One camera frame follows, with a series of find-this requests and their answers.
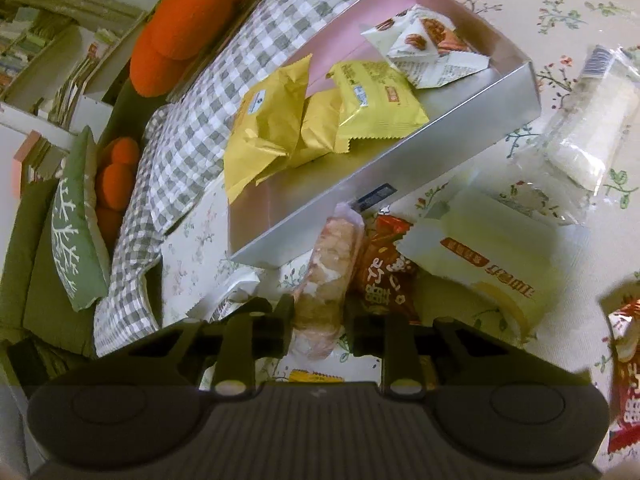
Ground pink and silver cardboard box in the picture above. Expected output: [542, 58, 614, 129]
[225, 0, 542, 267]

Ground green sofa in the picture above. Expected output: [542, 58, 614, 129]
[0, 75, 166, 361]

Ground clear white rice cake packet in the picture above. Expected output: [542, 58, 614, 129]
[507, 45, 640, 226]

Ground large dark yellow snack packet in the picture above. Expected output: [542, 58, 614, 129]
[222, 55, 313, 206]

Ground large orange carrot plush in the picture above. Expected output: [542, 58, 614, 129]
[129, 0, 271, 98]

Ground green cushion with white branches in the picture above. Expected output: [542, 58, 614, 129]
[50, 125, 111, 313]

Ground white bookshelf with books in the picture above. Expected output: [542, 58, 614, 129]
[0, 5, 151, 181]

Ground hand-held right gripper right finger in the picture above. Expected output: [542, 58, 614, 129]
[351, 305, 592, 398]

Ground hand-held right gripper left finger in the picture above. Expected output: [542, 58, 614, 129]
[65, 294, 297, 398]

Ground red snack packet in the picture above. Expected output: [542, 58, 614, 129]
[352, 215, 426, 326]
[600, 290, 640, 471]

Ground small white snack packet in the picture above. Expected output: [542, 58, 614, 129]
[187, 265, 263, 323]

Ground small orange pumpkin pillow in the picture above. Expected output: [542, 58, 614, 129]
[95, 137, 141, 251]

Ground pink storage box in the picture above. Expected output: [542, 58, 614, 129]
[12, 130, 41, 196]

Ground pale yellow cake packet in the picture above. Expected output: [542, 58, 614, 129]
[397, 200, 571, 346]

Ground white orange print snack packet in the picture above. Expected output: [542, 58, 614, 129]
[410, 4, 476, 56]

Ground clear pink cake packet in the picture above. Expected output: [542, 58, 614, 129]
[292, 202, 366, 361]

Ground grey white checked blanket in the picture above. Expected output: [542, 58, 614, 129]
[92, 0, 476, 358]

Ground small yellow striped packet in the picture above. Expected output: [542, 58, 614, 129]
[287, 367, 346, 385]

